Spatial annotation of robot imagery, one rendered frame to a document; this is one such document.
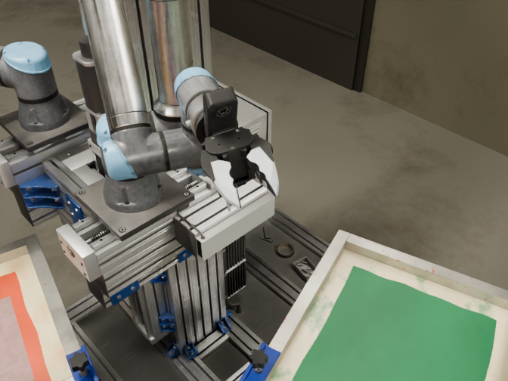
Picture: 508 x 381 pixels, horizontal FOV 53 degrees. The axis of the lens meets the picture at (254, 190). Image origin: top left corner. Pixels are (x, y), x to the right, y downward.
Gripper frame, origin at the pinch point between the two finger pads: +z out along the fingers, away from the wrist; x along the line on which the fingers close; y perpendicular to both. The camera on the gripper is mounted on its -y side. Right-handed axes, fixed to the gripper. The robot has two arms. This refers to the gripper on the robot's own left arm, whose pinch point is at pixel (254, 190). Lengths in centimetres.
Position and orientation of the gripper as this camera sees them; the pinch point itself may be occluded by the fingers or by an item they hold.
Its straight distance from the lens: 67.9
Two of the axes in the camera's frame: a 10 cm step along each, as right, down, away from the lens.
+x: -9.4, 3.1, -1.6
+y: 1.3, 7.3, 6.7
